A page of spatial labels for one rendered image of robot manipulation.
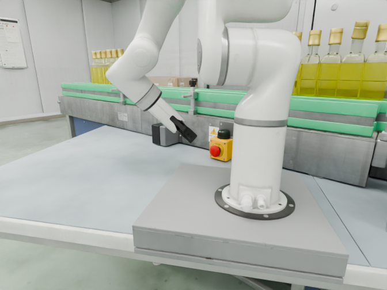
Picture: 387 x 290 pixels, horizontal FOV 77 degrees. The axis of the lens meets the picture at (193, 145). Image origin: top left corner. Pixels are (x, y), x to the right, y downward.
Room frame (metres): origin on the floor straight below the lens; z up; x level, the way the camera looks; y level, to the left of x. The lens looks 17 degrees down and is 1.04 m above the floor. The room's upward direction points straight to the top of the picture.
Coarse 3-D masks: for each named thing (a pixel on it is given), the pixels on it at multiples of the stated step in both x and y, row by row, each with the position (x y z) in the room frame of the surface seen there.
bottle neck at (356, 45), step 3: (354, 39) 0.74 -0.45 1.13; (363, 39) 0.73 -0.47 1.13; (351, 42) 0.75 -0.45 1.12; (354, 42) 0.74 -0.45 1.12; (357, 42) 0.73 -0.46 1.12; (360, 42) 0.73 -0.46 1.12; (351, 45) 0.74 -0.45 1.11; (354, 45) 0.73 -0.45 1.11; (357, 45) 0.73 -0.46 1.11; (360, 45) 0.73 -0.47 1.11; (351, 48) 0.74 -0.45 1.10; (354, 48) 0.73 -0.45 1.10; (357, 48) 0.73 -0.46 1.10; (360, 48) 0.73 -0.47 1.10; (351, 51) 0.74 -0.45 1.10; (354, 51) 0.73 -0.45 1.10; (357, 51) 0.73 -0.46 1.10; (360, 51) 0.73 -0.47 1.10
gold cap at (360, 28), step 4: (360, 20) 0.74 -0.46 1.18; (364, 20) 0.73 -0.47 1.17; (368, 20) 0.73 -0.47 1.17; (356, 24) 0.73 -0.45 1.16; (360, 24) 0.72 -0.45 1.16; (364, 24) 0.72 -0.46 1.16; (368, 24) 0.72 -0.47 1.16; (356, 28) 0.73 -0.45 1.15; (360, 28) 0.72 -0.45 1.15; (364, 28) 0.72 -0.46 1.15; (352, 32) 0.74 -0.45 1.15; (356, 32) 0.73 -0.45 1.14; (360, 32) 0.72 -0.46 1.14; (364, 32) 0.72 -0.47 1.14; (352, 36) 0.74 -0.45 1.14; (356, 36) 0.73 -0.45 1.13; (360, 36) 0.73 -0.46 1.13; (364, 36) 0.73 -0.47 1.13
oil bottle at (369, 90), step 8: (368, 56) 0.71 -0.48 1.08; (376, 56) 0.69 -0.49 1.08; (384, 56) 0.68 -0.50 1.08; (368, 64) 0.70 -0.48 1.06; (376, 64) 0.69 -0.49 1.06; (384, 64) 0.68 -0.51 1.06; (368, 72) 0.70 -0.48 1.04; (376, 72) 0.69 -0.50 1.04; (384, 72) 0.67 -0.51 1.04; (368, 80) 0.70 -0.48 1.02; (376, 80) 0.68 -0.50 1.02; (384, 80) 0.67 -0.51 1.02; (368, 88) 0.69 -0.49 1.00; (376, 88) 0.68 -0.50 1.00; (384, 88) 0.67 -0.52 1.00; (360, 96) 0.70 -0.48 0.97; (368, 96) 0.69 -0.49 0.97; (376, 96) 0.68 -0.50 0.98
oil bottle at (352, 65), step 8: (344, 56) 0.74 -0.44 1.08; (352, 56) 0.72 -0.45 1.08; (360, 56) 0.71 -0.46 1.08; (344, 64) 0.73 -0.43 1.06; (352, 64) 0.72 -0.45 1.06; (360, 64) 0.71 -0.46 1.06; (344, 72) 0.73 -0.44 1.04; (352, 72) 0.72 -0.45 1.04; (360, 72) 0.71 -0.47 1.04; (344, 80) 0.73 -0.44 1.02; (352, 80) 0.72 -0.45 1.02; (360, 80) 0.71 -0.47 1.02; (344, 88) 0.73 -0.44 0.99; (352, 88) 0.71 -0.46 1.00; (360, 88) 0.72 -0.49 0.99; (336, 96) 0.74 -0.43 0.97; (344, 96) 0.72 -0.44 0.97; (352, 96) 0.71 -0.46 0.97
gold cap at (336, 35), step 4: (332, 28) 0.78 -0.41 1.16; (336, 28) 0.77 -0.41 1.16; (340, 28) 0.76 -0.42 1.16; (332, 32) 0.77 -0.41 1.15; (336, 32) 0.77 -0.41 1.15; (340, 32) 0.76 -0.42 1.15; (332, 36) 0.77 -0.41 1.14; (336, 36) 0.77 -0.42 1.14; (340, 36) 0.76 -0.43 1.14; (332, 40) 0.77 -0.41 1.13; (336, 40) 0.76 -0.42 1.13; (340, 40) 0.77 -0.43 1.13; (328, 44) 0.78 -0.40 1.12; (340, 44) 0.78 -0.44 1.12
